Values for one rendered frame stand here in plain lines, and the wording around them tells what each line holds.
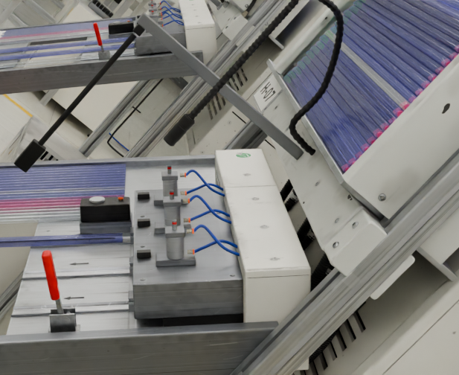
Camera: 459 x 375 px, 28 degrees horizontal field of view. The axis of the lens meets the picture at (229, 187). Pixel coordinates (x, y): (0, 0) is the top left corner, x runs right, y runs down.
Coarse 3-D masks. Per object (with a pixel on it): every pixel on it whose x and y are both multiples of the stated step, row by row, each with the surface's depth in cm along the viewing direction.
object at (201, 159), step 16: (64, 160) 175; (80, 160) 175; (96, 160) 175; (112, 160) 174; (128, 160) 174; (144, 160) 174; (160, 160) 175; (176, 160) 175; (192, 160) 175; (208, 160) 175
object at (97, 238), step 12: (0, 240) 138; (12, 240) 138; (24, 240) 138; (36, 240) 139; (48, 240) 139; (60, 240) 139; (72, 240) 139; (84, 240) 139; (96, 240) 139; (108, 240) 140; (120, 240) 140
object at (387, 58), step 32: (384, 0) 141; (416, 0) 130; (448, 0) 119; (352, 32) 143; (384, 32) 131; (416, 32) 121; (448, 32) 112; (320, 64) 145; (352, 64) 133; (384, 64) 123; (416, 64) 114; (448, 64) 107; (352, 96) 125; (384, 96) 115; (416, 96) 108; (320, 128) 126; (352, 128) 117; (384, 128) 109; (352, 160) 110
